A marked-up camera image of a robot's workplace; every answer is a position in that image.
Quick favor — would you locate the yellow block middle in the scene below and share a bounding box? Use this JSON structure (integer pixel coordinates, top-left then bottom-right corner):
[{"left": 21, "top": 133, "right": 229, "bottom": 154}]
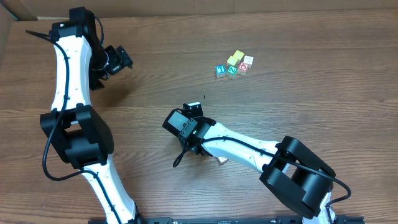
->
[{"left": 226, "top": 56, "right": 239, "bottom": 67}]

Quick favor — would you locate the red bordered block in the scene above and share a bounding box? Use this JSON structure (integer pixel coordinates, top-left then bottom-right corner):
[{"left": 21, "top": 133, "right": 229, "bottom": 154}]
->
[{"left": 237, "top": 62, "right": 249, "bottom": 75}]

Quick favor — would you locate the yellow block top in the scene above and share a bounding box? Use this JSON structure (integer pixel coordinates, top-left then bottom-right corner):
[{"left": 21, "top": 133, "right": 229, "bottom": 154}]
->
[{"left": 233, "top": 50, "right": 244, "bottom": 61}]

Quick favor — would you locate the yellow block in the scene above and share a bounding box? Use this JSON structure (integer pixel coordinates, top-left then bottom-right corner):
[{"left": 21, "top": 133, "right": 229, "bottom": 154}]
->
[
  {"left": 226, "top": 56, "right": 239, "bottom": 67},
  {"left": 233, "top": 50, "right": 244, "bottom": 61}
]

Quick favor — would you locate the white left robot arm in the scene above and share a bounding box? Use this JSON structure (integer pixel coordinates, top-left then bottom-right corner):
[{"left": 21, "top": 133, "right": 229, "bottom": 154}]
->
[{"left": 38, "top": 7, "right": 144, "bottom": 223}]

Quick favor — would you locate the blue letter block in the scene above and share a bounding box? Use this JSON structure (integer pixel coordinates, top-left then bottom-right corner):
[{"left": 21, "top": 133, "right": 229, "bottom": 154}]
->
[{"left": 215, "top": 65, "right": 226, "bottom": 78}]

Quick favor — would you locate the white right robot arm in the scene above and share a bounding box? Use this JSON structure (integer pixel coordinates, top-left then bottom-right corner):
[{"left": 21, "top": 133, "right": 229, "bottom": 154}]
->
[{"left": 162, "top": 102, "right": 336, "bottom": 223}]

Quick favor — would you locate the green letter Z block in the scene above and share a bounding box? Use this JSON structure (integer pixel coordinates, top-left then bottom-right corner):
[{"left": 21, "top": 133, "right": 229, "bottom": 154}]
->
[{"left": 226, "top": 65, "right": 238, "bottom": 79}]

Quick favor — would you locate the wooden block with red drawing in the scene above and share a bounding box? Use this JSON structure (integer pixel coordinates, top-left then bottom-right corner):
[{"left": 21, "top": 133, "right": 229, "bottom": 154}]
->
[{"left": 217, "top": 157, "right": 229, "bottom": 165}]

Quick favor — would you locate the white block red print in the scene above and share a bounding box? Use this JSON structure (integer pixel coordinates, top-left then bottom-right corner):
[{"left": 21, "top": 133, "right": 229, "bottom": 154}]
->
[{"left": 243, "top": 55, "right": 254, "bottom": 68}]

